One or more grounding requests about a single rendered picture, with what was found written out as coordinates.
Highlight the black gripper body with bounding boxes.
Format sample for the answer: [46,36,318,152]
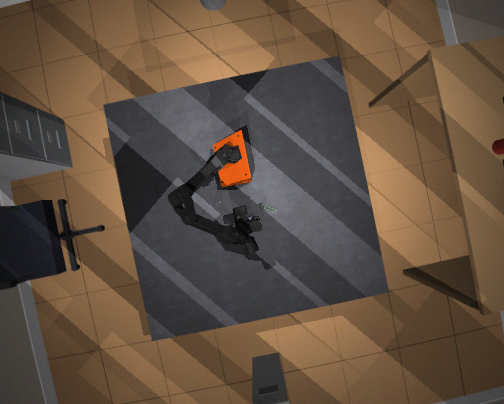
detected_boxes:
[233,206,249,225]

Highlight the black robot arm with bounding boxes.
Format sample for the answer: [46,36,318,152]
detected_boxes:
[168,144,262,256]

